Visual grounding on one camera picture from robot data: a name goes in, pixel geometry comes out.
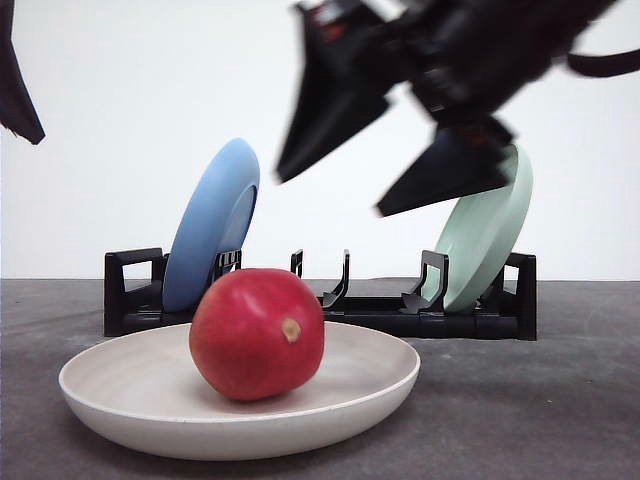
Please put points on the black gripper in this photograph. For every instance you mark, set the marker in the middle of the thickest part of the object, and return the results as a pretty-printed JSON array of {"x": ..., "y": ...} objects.
[{"x": 466, "y": 60}]

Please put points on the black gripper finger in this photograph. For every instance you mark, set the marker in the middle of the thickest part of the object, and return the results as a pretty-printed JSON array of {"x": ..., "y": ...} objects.
[{"x": 18, "y": 110}]

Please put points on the red pomegranate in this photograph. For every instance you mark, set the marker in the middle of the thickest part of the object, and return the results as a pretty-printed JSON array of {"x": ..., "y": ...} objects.
[{"x": 256, "y": 334}]

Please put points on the white plate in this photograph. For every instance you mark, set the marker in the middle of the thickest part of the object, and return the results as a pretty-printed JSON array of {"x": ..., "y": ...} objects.
[{"x": 145, "y": 392}]

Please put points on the light green plate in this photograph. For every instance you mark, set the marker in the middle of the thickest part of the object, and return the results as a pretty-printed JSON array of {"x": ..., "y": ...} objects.
[{"x": 490, "y": 230}]

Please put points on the blue plate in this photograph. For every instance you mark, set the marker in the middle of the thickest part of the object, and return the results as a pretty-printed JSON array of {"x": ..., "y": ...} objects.
[{"x": 212, "y": 219}]

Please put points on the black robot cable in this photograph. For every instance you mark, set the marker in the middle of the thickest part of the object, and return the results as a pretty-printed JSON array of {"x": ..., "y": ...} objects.
[{"x": 597, "y": 66}]

